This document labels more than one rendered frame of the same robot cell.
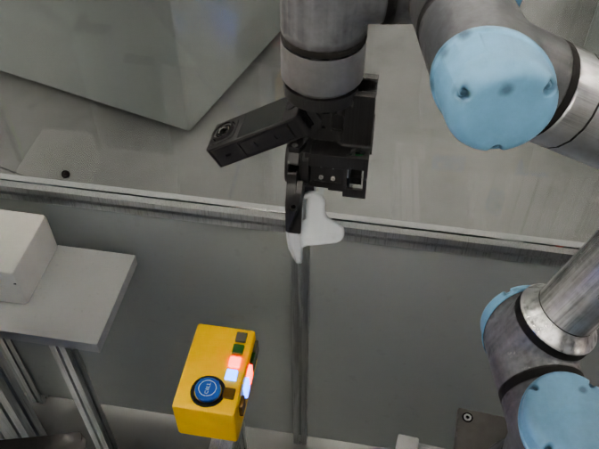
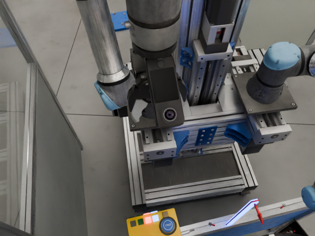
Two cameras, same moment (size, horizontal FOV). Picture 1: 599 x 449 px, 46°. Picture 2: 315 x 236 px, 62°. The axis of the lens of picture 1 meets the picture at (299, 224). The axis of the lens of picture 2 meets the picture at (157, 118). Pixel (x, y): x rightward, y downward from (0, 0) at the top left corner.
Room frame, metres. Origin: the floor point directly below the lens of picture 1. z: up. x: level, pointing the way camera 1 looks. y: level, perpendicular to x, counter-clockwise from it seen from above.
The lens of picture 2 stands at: (0.66, 0.28, 1.95)
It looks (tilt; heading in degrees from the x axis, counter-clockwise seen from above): 57 degrees down; 247
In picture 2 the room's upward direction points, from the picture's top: straight up
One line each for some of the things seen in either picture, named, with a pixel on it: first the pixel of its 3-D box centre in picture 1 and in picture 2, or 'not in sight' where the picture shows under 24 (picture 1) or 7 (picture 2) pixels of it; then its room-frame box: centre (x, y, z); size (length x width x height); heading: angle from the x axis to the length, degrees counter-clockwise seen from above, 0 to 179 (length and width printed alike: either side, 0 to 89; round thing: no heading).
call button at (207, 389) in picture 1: (208, 390); (168, 225); (0.57, 0.14, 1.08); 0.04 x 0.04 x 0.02
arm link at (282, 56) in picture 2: not in sight; (279, 62); (-0.06, -0.22, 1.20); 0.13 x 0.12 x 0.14; 166
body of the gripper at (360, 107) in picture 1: (328, 130); (153, 61); (0.54, -0.03, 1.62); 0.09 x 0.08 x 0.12; 81
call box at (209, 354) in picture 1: (217, 383); (153, 232); (0.61, 0.14, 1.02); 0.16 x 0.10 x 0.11; 171
